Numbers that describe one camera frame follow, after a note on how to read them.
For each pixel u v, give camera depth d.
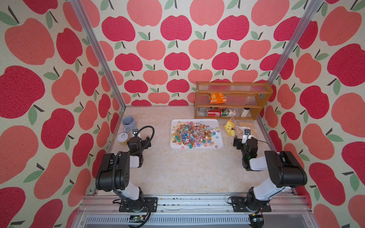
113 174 0.45
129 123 0.99
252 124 1.06
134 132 0.81
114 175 0.45
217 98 1.01
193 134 0.98
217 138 1.01
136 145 0.73
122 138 0.95
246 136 0.80
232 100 1.18
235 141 0.88
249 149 0.73
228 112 1.08
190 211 0.73
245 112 1.08
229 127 0.95
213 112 1.08
